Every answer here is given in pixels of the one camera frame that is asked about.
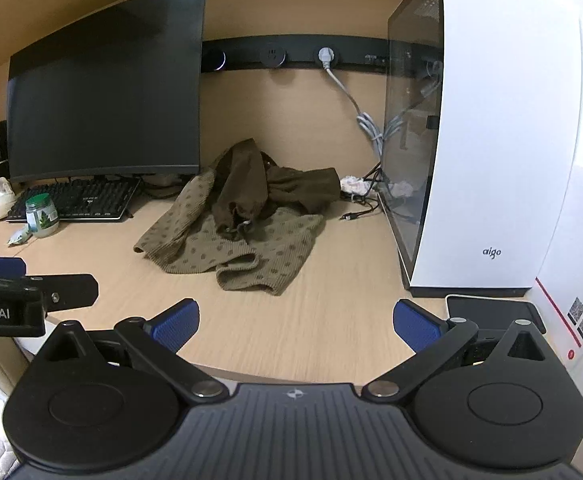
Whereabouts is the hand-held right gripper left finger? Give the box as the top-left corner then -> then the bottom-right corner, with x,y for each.
36,298 -> 224,404

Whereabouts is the black power socket rail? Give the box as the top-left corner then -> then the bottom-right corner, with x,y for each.
200,35 -> 439,74

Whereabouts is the olive dotted knit sweater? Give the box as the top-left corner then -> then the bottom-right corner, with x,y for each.
134,166 -> 326,296

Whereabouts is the white box with red label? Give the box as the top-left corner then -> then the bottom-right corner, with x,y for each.
535,14 -> 583,391

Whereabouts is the black computer monitor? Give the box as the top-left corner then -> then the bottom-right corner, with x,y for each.
6,0 -> 209,184

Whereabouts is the green small packet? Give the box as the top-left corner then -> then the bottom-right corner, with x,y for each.
6,224 -> 33,247

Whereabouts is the dark brown knit garment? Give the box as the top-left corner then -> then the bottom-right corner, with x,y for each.
212,138 -> 342,242

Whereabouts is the green lidded glass jar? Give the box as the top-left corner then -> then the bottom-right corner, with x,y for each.
24,193 -> 60,239

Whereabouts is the white computer case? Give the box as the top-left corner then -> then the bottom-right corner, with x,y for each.
377,0 -> 583,297

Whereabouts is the black keyboard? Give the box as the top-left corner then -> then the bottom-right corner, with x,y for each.
5,176 -> 142,223

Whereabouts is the grey power cable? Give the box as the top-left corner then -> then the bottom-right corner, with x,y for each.
313,47 -> 388,161

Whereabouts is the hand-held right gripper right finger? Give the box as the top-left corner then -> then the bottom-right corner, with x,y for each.
361,299 -> 562,404

